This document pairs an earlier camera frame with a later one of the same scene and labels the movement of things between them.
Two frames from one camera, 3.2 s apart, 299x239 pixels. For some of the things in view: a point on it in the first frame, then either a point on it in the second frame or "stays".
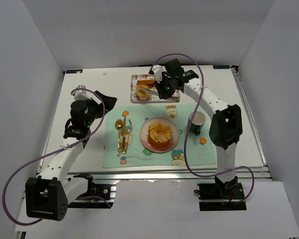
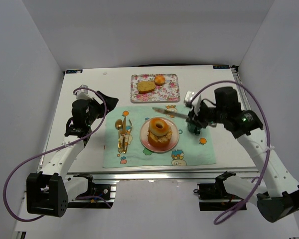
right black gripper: x=161 y=87 → x=196 y=119
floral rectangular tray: x=153 y=98 stays
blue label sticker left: x=75 y=71 stays
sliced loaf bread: x=150 y=82 stays
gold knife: x=123 y=131 stays
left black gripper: x=99 y=105 stays
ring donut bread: x=140 y=93 → x=156 y=131
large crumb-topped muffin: x=159 y=134 stays
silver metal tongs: x=146 y=90 → x=169 y=112
